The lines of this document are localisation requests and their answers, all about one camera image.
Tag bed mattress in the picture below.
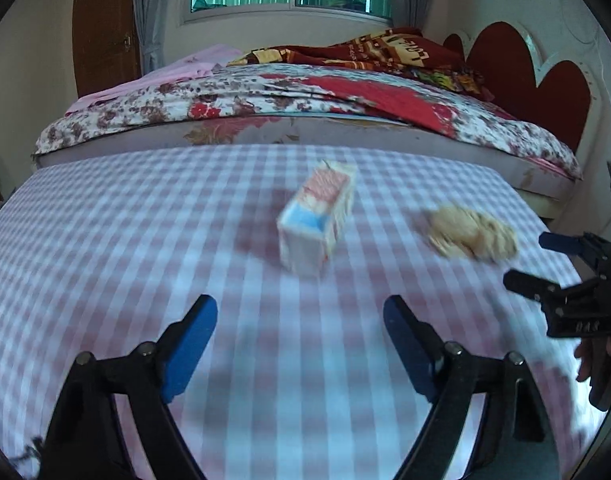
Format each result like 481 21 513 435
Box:
33 114 583 201

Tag person's right hand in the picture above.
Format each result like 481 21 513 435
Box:
574 336 607 385

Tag pink bed sheet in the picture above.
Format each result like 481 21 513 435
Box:
66 44 244 111

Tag white bed frame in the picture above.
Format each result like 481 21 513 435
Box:
515 180 611 221

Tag pink blue white carton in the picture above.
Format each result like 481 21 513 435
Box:
277 160 359 277

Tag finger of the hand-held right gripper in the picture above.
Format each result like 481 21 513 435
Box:
503 269 589 313
538 231 611 273

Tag floral bed quilt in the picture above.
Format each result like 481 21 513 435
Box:
34 62 583 178

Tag beige cloth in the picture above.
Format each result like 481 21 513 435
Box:
425 204 519 262

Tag pink white checkered tablecloth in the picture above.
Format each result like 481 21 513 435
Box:
0 144 606 480

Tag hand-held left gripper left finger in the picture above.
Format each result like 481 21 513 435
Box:
38 294 219 480

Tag brown wooden door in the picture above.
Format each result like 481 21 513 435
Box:
72 0 142 98

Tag red printed blanket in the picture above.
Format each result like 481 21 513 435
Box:
228 27 491 101

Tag red heart headboard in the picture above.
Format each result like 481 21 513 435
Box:
443 20 606 161

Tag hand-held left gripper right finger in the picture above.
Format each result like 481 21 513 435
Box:
383 294 549 480

